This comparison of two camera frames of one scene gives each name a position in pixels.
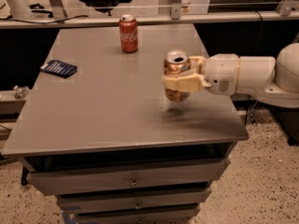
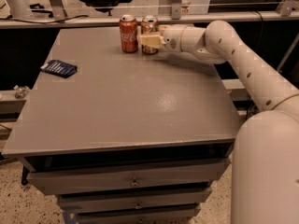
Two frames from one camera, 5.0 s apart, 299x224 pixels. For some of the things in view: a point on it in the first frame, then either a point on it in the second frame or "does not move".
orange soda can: [177, 63] to [149, 26]
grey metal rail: [149, 20] does not move
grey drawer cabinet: [100, 133] does not move
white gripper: [220, 73] to [172, 38]
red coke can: [129, 33] does not move
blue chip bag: [59, 68] does not move
